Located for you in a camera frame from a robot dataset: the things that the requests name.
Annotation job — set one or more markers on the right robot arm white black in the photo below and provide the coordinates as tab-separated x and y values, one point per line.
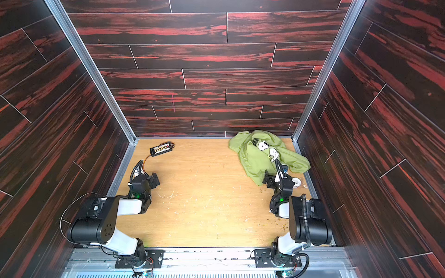
307	224

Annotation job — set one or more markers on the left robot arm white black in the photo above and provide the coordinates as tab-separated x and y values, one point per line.
97	224

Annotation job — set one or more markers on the black battery pack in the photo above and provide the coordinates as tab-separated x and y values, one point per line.
161	149

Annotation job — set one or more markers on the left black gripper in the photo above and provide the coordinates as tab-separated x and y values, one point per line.
140	177

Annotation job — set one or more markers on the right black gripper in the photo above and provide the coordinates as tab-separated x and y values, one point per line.
278	179

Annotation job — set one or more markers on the green jacket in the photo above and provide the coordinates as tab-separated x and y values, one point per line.
259	151

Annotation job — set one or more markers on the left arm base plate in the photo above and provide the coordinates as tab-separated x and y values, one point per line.
150	258

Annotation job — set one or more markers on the aluminium front rail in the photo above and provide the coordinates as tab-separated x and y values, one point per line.
212	262

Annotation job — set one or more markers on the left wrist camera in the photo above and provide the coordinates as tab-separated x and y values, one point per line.
137	170

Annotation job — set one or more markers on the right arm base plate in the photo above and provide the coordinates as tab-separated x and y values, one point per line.
266	258

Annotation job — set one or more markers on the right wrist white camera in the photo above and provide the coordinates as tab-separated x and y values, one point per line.
282	171

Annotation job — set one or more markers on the white tape roll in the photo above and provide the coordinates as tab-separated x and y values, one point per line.
296	182

